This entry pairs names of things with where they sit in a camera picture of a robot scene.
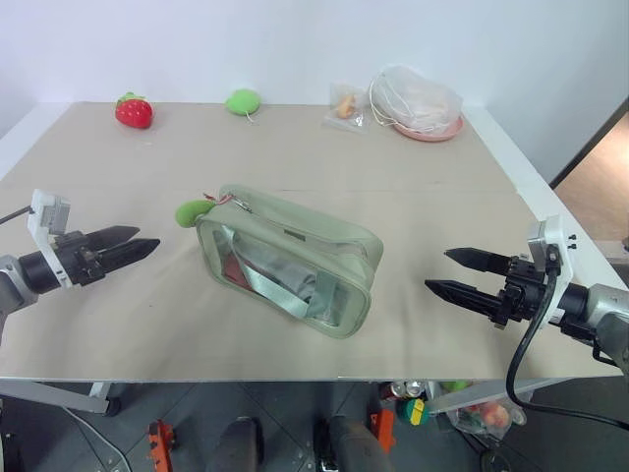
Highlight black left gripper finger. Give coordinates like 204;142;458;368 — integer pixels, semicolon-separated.
101;238;162;269
89;225;142;252

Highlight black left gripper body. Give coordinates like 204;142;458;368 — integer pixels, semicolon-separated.
48;230;108;288

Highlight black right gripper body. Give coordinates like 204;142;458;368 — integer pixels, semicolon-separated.
489;254;547;330

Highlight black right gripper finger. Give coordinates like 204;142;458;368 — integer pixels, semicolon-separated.
424;278;507;317
442;246;517;275

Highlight green plush keychain charm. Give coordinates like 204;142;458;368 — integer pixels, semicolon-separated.
175;198;218;230

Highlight green transparent toiletry bag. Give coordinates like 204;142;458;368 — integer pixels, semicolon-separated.
196;184;386;341

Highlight beige table mat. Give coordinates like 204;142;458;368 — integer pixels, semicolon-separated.
0;100;574;383

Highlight drink cans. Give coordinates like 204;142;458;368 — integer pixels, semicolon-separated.
389;380;428;400

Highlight red strawberry plush toy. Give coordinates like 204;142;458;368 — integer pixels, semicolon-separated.
114;91;155;131

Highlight clear bag of toy fruit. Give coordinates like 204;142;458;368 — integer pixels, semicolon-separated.
445;396;528;443

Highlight green yellow toy ball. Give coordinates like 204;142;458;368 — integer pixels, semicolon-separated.
396;397;428;428

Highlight pink plate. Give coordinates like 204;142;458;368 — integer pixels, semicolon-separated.
391;114;466;145

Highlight orange tool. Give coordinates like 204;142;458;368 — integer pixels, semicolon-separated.
370;407;397;454
145;419;179;469

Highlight green round plush toy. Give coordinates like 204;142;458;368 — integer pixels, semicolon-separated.
224;88;263;125

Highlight dark rounded shape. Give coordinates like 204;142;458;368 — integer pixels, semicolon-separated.
313;414;395;472

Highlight clear snack bag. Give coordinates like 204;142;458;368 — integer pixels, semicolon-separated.
321;81;371;131

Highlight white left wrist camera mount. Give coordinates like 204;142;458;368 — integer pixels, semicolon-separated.
27;188;75;289

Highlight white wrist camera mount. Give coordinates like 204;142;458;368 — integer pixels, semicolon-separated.
526;213;579;326
27;188;75;289

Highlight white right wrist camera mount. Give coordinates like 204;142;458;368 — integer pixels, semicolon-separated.
526;213;579;326

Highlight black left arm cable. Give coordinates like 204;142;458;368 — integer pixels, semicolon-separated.
0;206;37;226

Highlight white mesh drawstring bag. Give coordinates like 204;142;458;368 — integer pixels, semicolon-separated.
368;63;465;135

